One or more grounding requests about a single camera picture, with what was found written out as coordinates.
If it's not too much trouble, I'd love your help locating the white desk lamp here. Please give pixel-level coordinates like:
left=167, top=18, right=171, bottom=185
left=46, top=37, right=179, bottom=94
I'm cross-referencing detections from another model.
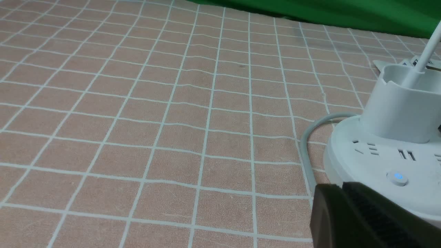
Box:
left=323, top=24, right=441, bottom=225

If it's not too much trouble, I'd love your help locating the white lamp power cable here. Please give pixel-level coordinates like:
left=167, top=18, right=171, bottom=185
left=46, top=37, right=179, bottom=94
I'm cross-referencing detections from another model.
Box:
left=300, top=112, right=362, bottom=207

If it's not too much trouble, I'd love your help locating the pink grid tablecloth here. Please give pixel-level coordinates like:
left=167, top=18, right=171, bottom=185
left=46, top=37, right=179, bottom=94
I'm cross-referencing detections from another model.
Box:
left=0, top=0, right=427, bottom=248

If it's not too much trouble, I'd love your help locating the green backdrop cloth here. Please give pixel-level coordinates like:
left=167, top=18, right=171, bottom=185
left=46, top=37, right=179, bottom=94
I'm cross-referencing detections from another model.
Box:
left=196, top=0, right=441, bottom=38

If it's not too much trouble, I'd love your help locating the top white car-cover book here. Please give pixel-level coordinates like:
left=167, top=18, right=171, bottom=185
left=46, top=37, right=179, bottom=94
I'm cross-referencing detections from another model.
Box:
left=373, top=55, right=441, bottom=72

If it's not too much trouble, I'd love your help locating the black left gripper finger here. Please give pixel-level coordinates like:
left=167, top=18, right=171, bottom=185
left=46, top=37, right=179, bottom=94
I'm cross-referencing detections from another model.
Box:
left=310, top=182, right=441, bottom=248

